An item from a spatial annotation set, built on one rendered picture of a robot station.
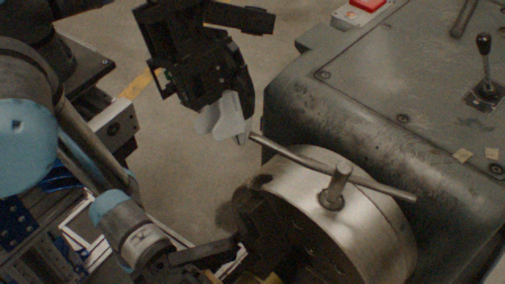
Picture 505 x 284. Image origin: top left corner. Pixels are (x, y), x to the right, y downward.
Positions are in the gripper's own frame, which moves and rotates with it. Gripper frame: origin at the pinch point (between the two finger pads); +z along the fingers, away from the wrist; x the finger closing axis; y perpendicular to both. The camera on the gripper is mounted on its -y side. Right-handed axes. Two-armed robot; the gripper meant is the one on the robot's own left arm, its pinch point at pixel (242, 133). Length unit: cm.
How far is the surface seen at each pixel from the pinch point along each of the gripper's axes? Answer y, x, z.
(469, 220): -18.6, 21.6, 21.3
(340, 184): -5.8, 10.1, 9.4
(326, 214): -4.1, 7.9, 14.7
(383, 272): -6.0, 15.0, 24.4
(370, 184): -7.9, 13.3, 9.6
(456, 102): -36.2, 11.5, 13.6
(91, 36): -78, -259, 43
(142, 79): -76, -201, 65
